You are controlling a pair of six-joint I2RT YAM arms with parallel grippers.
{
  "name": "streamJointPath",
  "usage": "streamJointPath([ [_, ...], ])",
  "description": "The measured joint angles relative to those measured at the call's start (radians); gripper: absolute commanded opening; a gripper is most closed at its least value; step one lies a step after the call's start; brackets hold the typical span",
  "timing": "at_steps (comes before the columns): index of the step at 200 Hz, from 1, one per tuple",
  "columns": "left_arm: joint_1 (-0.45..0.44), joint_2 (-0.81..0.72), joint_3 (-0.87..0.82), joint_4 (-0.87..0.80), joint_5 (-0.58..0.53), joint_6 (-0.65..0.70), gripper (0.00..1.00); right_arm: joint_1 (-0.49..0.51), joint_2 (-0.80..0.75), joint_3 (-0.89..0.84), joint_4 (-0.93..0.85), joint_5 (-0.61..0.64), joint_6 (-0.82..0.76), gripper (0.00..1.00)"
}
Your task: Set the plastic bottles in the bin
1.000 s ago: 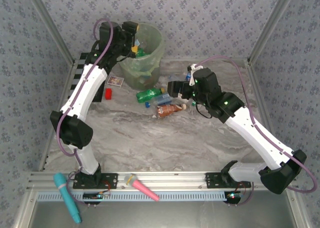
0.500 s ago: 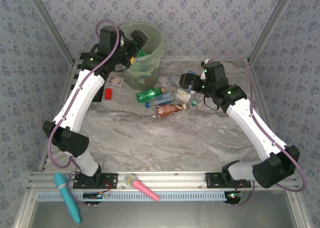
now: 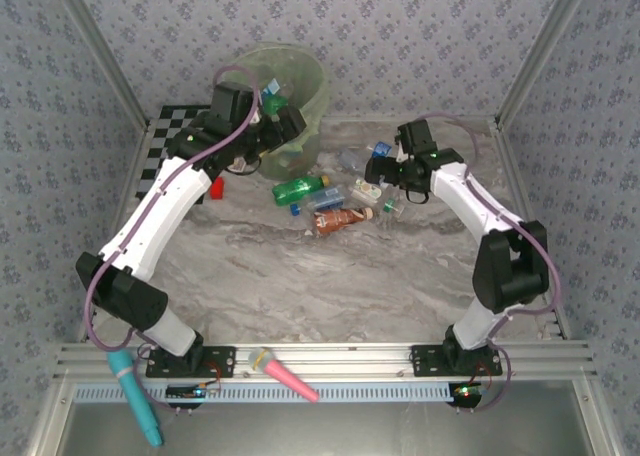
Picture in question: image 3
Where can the clear bottle with Pepsi label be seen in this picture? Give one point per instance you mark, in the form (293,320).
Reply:
(381,148)

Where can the green plastic soda bottle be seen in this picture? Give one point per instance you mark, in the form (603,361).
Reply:
(295,190)
(272,105)

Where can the blue label bottle white cap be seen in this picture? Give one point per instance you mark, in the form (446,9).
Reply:
(272,86)

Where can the clear grey water bottle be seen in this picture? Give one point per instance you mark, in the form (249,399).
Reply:
(350,160)

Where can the clear bottle with green cap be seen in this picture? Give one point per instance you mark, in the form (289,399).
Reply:
(365,191)

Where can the clear bottle light blue label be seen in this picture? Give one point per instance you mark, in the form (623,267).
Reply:
(327,198)

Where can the brown label drink bottle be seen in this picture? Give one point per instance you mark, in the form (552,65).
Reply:
(335,221)

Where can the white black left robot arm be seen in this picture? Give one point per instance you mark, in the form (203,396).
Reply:
(150,216)

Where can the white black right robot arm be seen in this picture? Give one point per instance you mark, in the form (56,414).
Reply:
(475,201)

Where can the bin with green plastic liner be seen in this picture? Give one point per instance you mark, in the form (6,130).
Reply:
(305,76)

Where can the black grey checkered board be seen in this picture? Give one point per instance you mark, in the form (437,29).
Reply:
(165,126)

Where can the red plastic block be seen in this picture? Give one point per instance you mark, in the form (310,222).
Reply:
(217,188)

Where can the pink toy microphone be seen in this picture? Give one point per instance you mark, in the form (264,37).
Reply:
(285,373)

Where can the teal marker pen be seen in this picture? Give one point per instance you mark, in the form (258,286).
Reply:
(132,391)

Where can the grey metal panel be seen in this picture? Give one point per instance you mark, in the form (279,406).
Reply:
(350,431)

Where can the aluminium frame post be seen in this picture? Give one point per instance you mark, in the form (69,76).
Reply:
(541,51)
(107,56)

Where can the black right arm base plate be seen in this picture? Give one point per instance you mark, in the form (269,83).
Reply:
(425,358)

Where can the aluminium frame rail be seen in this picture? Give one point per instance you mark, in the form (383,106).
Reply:
(350,358)

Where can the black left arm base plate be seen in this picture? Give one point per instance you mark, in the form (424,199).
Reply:
(220,361)

